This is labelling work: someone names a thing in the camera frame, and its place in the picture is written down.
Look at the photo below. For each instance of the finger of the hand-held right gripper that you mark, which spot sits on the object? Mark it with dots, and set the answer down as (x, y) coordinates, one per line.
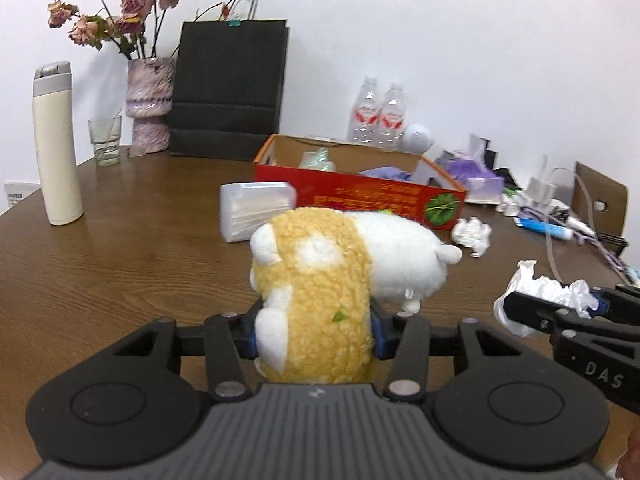
(530, 306)
(620, 300)

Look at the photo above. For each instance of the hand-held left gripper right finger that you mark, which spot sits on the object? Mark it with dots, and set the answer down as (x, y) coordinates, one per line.
(382, 335)

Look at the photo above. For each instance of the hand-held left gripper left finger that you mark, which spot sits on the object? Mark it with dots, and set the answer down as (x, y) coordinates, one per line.
(248, 341)

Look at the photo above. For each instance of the white tissue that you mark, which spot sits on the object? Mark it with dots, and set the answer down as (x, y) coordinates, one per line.
(472, 235)
(545, 287)

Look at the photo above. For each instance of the yellow and white plush toy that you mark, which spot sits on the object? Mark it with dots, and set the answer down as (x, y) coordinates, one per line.
(320, 285)

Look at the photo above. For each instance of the clear plastic swab box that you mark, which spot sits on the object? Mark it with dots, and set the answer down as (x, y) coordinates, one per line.
(250, 205)

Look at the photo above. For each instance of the red cardboard box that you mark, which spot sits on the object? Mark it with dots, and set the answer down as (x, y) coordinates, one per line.
(360, 195)

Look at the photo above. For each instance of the blue toothpaste tube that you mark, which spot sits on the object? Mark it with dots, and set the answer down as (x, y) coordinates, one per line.
(545, 228)

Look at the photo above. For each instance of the small white gadget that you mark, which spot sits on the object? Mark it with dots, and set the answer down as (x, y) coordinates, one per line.
(510, 206)

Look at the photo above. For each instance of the white charger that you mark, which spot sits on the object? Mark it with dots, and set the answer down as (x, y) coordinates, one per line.
(542, 190)

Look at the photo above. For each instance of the brown cardboard sheet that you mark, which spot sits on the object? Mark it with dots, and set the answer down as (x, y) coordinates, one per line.
(600, 185)

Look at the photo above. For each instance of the black flat item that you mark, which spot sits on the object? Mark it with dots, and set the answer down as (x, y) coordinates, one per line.
(507, 177)

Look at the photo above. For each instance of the purple tissue pack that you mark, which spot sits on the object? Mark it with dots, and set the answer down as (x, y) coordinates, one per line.
(475, 180)

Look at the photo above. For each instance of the black upright device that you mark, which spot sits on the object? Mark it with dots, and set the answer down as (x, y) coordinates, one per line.
(490, 159)

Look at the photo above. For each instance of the purple plastic bag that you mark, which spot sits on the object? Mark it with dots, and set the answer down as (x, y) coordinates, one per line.
(385, 174)

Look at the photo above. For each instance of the white paper carton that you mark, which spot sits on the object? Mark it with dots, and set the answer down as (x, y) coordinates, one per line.
(432, 167)

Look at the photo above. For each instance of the clear plastic wrapper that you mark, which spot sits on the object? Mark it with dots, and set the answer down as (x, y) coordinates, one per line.
(316, 160)

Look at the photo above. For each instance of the white round speaker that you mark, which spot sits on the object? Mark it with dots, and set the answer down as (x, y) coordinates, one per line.
(419, 136)

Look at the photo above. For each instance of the clear water bottle red label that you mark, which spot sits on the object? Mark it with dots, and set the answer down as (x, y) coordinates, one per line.
(364, 115)
(392, 120)

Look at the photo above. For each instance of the clear drinking glass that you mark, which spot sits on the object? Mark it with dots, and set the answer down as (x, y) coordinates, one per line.
(105, 145)

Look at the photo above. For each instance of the black paper bag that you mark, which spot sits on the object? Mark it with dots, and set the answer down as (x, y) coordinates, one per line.
(225, 85)

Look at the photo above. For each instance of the cream thermos bottle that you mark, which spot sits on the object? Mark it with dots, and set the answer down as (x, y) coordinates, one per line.
(57, 160)

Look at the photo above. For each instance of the pink marbled vase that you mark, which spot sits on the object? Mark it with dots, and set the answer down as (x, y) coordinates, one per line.
(147, 90)

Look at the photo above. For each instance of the small white box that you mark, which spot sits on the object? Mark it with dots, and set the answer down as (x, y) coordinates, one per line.
(20, 194)

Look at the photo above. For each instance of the dried pink roses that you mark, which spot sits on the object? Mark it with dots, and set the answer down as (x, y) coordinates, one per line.
(132, 5)

